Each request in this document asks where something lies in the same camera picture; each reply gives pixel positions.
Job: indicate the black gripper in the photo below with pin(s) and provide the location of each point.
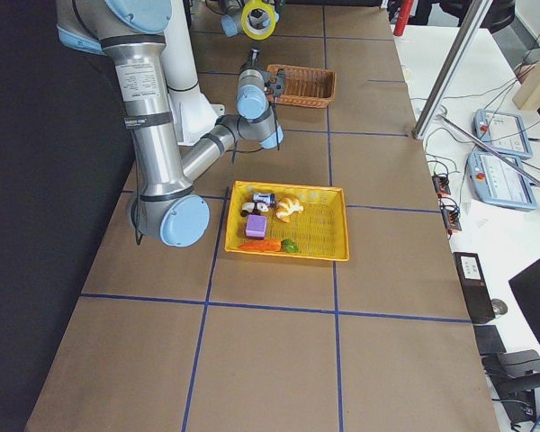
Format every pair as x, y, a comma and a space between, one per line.
252, 59

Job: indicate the yellow tape roll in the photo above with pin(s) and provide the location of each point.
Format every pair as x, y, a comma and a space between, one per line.
258, 19

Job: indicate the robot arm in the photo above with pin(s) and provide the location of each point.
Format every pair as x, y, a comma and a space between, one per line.
231, 13
131, 34

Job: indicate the brown wicker basket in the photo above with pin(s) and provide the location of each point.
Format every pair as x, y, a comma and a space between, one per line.
307, 87

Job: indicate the yellow plastic basket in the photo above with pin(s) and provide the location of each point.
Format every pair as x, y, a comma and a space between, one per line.
319, 231

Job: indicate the toy croissant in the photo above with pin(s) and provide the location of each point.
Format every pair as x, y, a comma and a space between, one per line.
286, 207

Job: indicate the toy panda figure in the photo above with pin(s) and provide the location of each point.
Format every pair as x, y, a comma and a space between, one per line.
256, 208

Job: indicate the purple foam cube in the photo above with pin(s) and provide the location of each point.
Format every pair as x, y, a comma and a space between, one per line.
256, 226

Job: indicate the toy carrot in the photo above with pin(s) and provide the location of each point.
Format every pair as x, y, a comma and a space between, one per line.
270, 245

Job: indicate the teach pendant far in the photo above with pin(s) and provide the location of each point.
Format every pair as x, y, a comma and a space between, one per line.
505, 132

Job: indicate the teach pendant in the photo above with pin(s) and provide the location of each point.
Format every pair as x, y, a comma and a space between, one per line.
505, 132
496, 183

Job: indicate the teach pendant near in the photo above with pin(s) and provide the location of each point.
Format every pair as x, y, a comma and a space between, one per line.
496, 183

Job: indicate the black box device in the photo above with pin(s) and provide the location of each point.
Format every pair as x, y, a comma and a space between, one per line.
473, 284

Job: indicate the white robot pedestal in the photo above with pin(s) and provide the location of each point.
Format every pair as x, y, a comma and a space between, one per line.
192, 112

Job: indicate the aluminium frame post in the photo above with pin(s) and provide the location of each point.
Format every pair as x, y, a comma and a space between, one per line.
476, 13

